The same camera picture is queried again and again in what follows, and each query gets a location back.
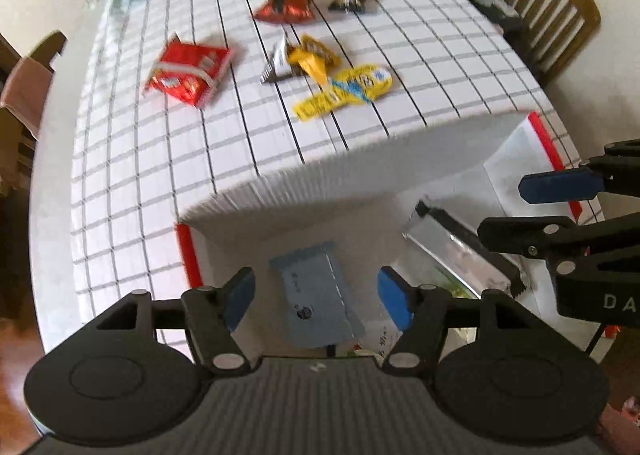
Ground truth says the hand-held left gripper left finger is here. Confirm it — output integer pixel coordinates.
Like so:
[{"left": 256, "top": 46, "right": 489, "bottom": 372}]
[{"left": 75, "top": 267, "right": 261, "bottom": 378}]

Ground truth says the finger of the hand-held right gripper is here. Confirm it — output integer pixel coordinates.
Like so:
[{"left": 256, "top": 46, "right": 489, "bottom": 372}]
[
  {"left": 477, "top": 216, "right": 640, "bottom": 261},
  {"left": 520, "top": 138, "right": 640, "bottom": 205}
]

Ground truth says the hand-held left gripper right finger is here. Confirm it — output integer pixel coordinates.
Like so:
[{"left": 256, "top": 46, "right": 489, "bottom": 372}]
[{"left": 377, "top": 266, "right": 566, "bottom": 377}]

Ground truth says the silver black-striped snack packet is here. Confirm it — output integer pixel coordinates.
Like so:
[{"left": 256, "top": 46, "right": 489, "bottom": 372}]
[{"left": 402, "top": 200, "right": 531, "bottom": 301}]

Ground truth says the blue snack packet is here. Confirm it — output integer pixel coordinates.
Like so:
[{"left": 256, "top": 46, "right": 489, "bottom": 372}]
[{"left": 269, "top": 242, "right": 366, "bottom": 350}]

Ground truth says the white red cardboard box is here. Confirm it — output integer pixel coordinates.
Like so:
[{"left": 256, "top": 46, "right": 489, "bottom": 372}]
[{"left": 172, "top": 110, "right": 603, "bottom": 361}]

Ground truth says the long yellow snack packet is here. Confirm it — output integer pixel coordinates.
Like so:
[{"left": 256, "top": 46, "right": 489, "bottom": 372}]
[{"left": 292, "top": 64, "right": 393, "bottom": 122}]

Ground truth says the red white snack packet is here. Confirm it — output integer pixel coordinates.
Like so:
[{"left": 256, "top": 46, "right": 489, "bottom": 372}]
[{"left": 144, "top": 35, "right": 235, "bottom": 109}]

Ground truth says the small silver snack packet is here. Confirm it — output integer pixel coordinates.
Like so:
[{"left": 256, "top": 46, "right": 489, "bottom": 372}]
[{"left": 259, "top": 32, "right": 296, "bottom": 86}]

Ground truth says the small yellow snack packet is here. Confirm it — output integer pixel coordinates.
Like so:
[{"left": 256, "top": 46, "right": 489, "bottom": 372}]
[{"left": 287, "top": 34, "right": 342, "bottom": 85}]

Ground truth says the dark red snack packet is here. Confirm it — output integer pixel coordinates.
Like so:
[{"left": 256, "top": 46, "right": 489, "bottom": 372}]
[{"left": 251, "top": 0, "right": 321, "bottom": 26}]

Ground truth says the black bag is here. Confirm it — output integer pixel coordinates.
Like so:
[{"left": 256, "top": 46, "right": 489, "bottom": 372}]
[{"left": 457, "top": 0, "right": 526, "bottom": 28}]

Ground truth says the white checkered tablecloth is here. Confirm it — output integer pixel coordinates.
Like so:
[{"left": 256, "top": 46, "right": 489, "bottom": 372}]
[{"left": 70, "top": 0, "right": 601, "bottom": 336}]

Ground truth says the dark wooden chair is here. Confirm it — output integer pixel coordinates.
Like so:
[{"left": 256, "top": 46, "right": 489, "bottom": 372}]
[{"left": 0, "top": 30, "right": 68, "bottom": 196}]

